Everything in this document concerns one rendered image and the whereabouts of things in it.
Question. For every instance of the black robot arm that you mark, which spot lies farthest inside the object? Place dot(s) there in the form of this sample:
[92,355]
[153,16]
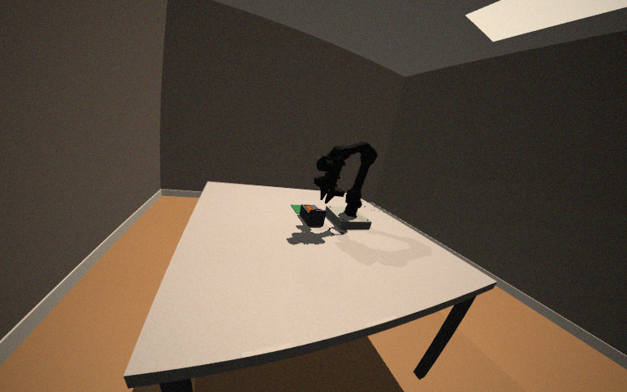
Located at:
[334,162]

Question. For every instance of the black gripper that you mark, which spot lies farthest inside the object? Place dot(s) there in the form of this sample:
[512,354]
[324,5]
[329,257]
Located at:
[333,191]

